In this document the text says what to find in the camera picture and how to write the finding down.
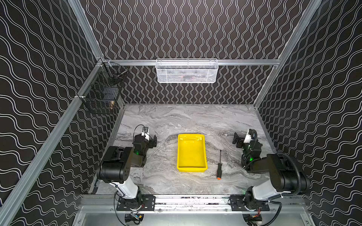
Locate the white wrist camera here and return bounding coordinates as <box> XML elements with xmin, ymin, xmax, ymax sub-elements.
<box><xmin>141</xmin><ymin>127</ymin><xmax>150</xmax><ymax>140</ymax></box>
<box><xmin>244</xmin><ymin>129</ymin><xmax>253</xmax><ymax>143</ymax></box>

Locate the aluminium front rail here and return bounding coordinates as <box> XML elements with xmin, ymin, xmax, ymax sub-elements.
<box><xmin>80</xmin><ymin>194</ymin><xmax>306</xmax><ymax>214</ymax></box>

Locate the black orange-tipped screwdriver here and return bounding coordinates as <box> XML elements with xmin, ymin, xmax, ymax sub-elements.
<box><xmin>216</xmin><ymin>150</ymin><xmax>222</xmax><ymax>180</ymax></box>

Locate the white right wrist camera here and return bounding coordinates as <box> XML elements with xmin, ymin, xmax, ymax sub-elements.
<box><xmin>244</xmin><ymin>129</ymin><xmax>253</xmax><ymax>143</ymax></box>

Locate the black corrugated cable conduit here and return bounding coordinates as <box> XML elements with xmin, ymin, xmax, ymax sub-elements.
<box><xmin>275</xmin><ymin>152</ymin><xmax>303</xmax><ymax>196</ymax></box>

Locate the yellow plastic bin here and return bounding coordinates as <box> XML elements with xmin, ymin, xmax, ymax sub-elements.
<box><xmin>177</xmin><ymin>134</ymin><xmax>208</xmax><ymax>172</ymax></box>

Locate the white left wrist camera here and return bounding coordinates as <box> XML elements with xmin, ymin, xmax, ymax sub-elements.
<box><xmin>141</xmin><ymin>127</ymin><xmax>150</xmax><ymax>140</ymax></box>

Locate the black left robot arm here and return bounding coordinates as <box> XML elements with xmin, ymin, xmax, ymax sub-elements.
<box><xmin>97</xmin><ymin>133</ymin><xmax>157</xmax><ymax>211</ymax></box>

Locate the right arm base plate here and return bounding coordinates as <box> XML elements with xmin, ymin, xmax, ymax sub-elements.
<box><xmin>228</xmin><ymin>195</ymin><xmax>270</xmax><ymax>212</ymax></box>

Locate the clear mesh wall basket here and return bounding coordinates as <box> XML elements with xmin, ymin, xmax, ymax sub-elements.
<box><xmin>155</xmin><ymin>58</ymin><xmax>219</xmax><ymax>83</ymax></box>

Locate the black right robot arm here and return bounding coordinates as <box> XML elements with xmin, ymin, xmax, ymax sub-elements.
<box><xmin>232</xmin><ymin>130</ymin><xmax>311</xmax><ymax>211</ymax></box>

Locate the black wire wall basket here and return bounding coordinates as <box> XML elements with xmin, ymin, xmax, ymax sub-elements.
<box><xmin>81</xmin><ymin>63</ymin><xmax>129</xmax><ymax>115</ymax></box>

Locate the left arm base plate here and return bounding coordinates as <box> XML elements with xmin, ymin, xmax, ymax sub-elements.
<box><xmin>116</xmin><ymin>195</ymin><xmax>156</xmax><ymax>212</ymax></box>

